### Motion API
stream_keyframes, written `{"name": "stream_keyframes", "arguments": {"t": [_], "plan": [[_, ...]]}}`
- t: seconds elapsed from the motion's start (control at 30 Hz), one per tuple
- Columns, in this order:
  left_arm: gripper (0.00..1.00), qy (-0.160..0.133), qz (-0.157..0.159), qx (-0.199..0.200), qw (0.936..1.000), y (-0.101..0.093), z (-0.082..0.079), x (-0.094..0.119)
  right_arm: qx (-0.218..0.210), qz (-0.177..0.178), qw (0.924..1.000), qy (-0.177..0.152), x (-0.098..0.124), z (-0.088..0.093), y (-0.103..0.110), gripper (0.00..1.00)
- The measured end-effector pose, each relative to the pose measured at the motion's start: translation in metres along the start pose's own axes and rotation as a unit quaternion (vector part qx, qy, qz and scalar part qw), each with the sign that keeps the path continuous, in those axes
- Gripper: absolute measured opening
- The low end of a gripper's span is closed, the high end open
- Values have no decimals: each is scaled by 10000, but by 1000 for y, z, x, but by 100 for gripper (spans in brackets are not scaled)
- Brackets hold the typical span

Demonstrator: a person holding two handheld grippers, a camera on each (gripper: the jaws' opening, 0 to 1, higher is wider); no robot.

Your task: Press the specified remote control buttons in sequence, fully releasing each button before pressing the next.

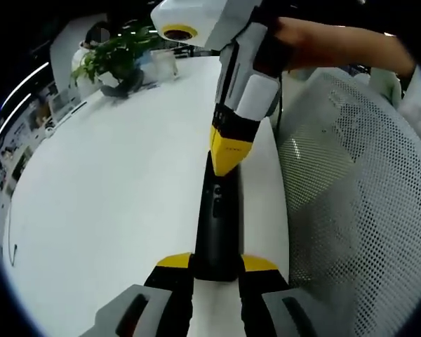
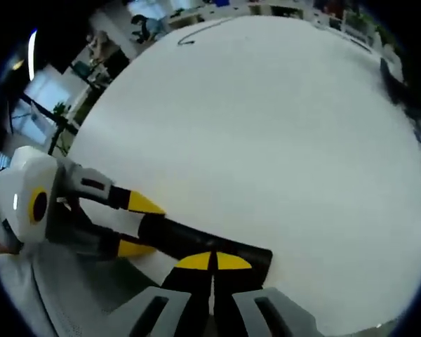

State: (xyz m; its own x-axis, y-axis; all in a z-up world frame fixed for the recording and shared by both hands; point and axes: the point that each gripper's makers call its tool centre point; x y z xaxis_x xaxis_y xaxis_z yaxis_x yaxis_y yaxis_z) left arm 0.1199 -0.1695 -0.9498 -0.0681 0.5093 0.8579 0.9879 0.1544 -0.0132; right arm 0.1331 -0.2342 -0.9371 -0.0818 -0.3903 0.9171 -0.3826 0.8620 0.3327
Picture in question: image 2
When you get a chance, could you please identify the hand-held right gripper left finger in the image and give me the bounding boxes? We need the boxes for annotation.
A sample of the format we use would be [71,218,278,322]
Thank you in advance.
[125,251,215,337]

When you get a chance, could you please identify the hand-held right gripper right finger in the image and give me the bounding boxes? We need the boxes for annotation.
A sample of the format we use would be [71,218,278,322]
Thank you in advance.
[211,251,324,337]

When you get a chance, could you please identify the black remote control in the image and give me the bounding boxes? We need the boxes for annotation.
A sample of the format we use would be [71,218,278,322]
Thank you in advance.
[138,213,273,289]

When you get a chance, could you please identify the person's left hand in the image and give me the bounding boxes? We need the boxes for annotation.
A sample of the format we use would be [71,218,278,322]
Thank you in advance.
[0,234,22,256]

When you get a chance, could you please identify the black tripod stand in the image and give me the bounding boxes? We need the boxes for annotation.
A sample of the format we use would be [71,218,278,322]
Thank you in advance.
[46,105,79,157]

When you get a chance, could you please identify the ceiling light strip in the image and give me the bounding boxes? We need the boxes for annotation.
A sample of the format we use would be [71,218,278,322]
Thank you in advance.
[27,29,39,81]

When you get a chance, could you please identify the grey cable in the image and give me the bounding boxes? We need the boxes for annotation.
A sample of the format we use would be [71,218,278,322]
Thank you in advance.
[177,16,234,46]

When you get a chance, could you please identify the black curved strap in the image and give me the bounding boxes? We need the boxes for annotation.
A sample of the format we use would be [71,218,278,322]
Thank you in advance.
[378,57,421,121]

